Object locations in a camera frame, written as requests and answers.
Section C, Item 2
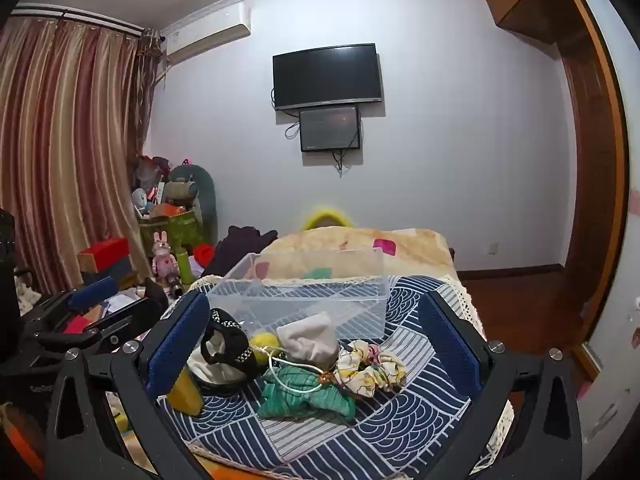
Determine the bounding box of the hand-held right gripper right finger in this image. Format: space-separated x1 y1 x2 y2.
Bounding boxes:
416 289 584 480

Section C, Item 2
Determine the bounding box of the pink rabbit toy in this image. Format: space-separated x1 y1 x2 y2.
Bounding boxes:
151 230 180 281

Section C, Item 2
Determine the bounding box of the small black wall monitor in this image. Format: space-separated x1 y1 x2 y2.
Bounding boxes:
299 105 362 153

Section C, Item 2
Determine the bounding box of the pile of toys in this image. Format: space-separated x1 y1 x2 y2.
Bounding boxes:
131 155 201 221

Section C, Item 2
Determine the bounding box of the green cardboard box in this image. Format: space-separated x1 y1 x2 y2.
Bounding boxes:
138 208 203 256

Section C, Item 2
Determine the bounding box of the curtain rod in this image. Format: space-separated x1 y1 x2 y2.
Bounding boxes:
10 4 161 38

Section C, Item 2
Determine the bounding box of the dark purple garment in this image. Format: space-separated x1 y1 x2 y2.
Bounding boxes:
212 225 278 276

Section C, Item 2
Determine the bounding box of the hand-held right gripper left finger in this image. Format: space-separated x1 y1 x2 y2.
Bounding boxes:
45 291 222 480

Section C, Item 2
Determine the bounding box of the clear plastic storage box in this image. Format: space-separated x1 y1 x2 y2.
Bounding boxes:
207 247 391 346

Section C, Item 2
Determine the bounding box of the white cloth pouch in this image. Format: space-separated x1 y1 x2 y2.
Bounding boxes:
276 312 341 371

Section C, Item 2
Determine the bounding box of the wooden door frame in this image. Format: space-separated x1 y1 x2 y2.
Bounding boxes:
555 0 628 376

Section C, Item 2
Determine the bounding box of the yellow ball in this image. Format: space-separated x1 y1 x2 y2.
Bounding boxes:
249 332 281 363

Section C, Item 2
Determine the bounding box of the red box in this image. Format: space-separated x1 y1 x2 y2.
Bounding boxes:
77 236 132 273

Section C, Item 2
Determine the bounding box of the blue and white patterned cloth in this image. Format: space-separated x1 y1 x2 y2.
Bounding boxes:
105 272 516 480

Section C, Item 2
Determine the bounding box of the white air conditioner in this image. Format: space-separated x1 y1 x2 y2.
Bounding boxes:
161 2 252 58

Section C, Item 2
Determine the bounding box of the beige printed blanket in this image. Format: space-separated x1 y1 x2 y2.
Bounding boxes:
260 226 458 281

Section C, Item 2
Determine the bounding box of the grey plush pillow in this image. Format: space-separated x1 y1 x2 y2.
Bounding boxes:
167 162 218 241

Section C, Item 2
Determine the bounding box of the yellow plush item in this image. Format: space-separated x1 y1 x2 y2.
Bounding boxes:
300 205 358 231

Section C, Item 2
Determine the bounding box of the green knitted cloth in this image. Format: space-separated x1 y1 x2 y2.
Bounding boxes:
257 365 357 422

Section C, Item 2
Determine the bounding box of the striped brown curtain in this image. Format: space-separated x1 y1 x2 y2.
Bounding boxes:
0 15 161 306

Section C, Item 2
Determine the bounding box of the black wall television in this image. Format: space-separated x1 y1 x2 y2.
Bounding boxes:
272 43 384 112

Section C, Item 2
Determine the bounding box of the floral scrunchie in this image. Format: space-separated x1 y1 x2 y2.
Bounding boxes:
332 340 408 401

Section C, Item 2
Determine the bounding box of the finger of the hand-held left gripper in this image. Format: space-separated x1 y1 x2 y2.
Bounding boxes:
30 280 171 361
20 276 120 335

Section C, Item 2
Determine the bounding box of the red knit hat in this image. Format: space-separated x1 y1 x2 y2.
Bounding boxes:
192 242 217 268

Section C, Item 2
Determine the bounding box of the black white headband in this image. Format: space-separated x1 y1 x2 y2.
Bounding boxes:
187 308 263 396

